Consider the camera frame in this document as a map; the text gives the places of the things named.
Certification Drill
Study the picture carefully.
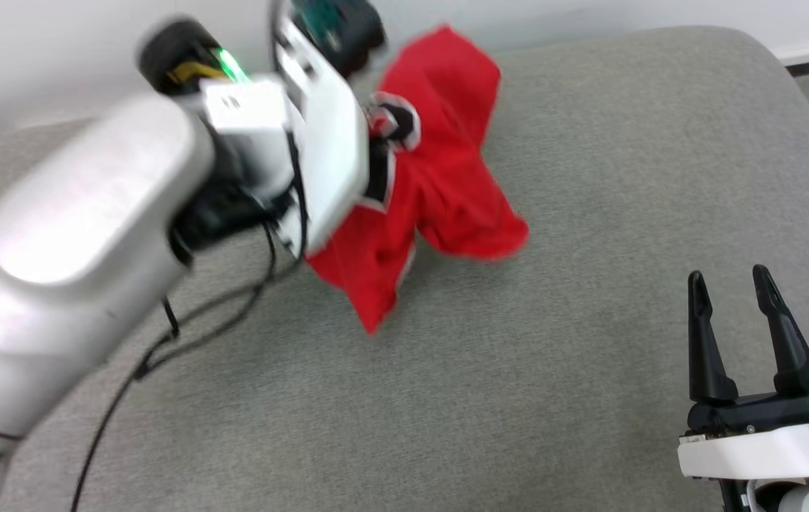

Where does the red basketball jersey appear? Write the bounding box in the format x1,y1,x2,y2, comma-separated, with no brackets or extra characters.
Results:
305,23,529,335

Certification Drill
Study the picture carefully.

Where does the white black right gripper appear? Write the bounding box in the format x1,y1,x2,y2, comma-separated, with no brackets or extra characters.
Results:
678,264,809,498

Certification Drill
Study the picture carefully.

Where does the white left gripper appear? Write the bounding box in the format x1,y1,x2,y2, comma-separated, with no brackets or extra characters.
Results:
201,14,419,258

